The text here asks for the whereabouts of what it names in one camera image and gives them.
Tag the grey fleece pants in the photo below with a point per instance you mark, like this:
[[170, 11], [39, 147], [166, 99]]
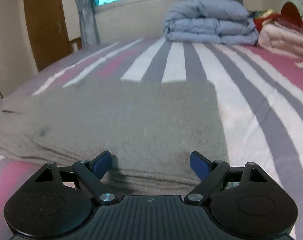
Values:
[[149, 128]]

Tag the striped pink grey bedsheet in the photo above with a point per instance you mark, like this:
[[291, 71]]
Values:
[[260, 101]]

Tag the folded pink blanket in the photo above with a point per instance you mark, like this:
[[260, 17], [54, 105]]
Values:
[[281, 40]]

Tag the grey blue curtain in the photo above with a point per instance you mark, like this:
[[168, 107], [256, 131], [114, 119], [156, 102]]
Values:
[[87, 22]]

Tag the brown wooden door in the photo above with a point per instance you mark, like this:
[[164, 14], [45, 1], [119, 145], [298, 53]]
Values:
[[47, 31]]

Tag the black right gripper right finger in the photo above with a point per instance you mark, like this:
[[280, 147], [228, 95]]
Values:
[[223, 184]]

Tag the red patterned cloth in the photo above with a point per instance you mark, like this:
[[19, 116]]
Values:
[[289, 13]]

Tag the wooden stool by door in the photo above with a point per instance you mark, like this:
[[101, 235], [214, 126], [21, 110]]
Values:
[[76, 44]]

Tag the folded light blue duvet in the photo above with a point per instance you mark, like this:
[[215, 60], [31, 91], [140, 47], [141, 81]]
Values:
[[210, 21]]

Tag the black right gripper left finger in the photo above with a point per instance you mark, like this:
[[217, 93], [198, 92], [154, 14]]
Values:
[[78, 183]]

